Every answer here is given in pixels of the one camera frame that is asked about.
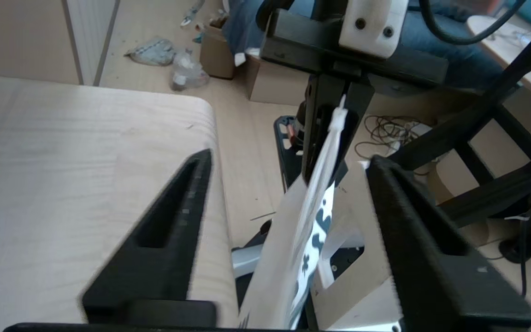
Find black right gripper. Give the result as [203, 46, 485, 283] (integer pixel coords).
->
[260, 9, 448, 184]

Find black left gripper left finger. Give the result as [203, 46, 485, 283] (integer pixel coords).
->
[81, 148, 218, 326]

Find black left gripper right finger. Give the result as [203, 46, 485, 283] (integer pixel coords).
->
[366, 154, 531, 332]

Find white horse print pouch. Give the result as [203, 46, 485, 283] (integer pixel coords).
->
[238, 95, 367, 330]

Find silver black robot base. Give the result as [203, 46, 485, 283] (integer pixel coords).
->
[231, 9, 531, 332]

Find flat brown cardboard box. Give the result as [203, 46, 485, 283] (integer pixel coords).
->
[248, 54, 312, 104]

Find small brown cardboard box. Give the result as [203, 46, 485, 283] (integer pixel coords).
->
[200, 18, 236, 79]

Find beige side table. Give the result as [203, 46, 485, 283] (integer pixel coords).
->
[467, 14, 531, 116]

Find tangled thin floor wires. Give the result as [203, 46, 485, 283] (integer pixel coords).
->
[355, 115, 432, 160]

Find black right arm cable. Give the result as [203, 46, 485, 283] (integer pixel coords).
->
[420, 0, 524, 45]

